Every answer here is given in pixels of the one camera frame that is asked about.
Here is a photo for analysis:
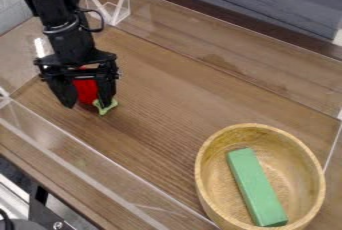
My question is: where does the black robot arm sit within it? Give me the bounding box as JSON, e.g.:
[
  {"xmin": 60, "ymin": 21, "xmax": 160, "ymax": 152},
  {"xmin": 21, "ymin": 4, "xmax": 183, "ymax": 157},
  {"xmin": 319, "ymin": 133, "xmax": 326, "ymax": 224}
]
[{"xmin": 24, "ymin": 0, "xmax": 118, "ymax": 109}]

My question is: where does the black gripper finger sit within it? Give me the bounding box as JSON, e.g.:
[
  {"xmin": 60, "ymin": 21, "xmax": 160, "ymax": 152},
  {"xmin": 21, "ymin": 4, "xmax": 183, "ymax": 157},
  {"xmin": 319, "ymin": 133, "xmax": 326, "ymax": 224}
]
[
  {"xmin": 46, "ymin": 76, "xmax": 77, "ymax": 108},
  {"xmin": 96, "ymin": 74, "xmax": 117, "ymax": 108}
]

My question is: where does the wooden oval bowl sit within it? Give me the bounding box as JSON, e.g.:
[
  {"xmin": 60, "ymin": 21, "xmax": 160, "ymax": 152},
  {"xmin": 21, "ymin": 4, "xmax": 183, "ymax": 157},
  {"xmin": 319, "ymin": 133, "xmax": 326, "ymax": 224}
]
[{"xmin": 193, "ymin": 123, "xmax": 326, "ymax": 230}]

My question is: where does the red plush strawberry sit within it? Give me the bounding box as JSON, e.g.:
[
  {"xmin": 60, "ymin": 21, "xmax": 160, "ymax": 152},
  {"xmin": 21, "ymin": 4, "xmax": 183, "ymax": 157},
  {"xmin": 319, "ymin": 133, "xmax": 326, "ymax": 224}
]
[{"xmin": 70, "ymin": 66, "xmax": 120, "ymax": 117}]

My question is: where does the green rectangular block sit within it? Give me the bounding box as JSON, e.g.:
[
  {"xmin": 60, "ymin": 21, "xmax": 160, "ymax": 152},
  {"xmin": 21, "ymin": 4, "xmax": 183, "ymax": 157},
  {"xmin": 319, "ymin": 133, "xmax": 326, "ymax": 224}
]
[{"xmin": 225, "ymin": 148, "xmax": 288, "ymax": 227}]

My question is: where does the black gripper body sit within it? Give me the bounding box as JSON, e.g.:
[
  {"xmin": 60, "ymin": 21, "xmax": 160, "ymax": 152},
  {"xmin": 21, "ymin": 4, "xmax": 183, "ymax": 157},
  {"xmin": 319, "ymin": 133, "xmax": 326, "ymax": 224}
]
[{"xmin": 33, "ymin": 50, "xmax": 118, "ymax": 82}]

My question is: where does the clear acrylic corner bracket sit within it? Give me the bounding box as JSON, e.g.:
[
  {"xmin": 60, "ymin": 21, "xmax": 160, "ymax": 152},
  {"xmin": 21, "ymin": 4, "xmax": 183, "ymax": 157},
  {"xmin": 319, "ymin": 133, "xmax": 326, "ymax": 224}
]
[{"xmin": 84, "ymin": 0, "xmax": 130, "ymax": 26}]

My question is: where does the black cable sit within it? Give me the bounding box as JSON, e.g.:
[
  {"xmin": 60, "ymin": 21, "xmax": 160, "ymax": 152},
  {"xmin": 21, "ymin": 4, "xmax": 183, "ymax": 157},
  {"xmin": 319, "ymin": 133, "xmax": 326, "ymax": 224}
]
[{"xmin": 78, "ymin": 8, "xmax": 106, "ymax": 34}]

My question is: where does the clear acrylic enclosure wall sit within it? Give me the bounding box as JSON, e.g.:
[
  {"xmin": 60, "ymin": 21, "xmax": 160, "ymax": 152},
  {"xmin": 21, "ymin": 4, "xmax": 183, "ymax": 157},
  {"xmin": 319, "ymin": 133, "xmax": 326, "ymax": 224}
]
[{"xmin": 0, "ymin": 87, "xmax": 217, "ymax": 230}]

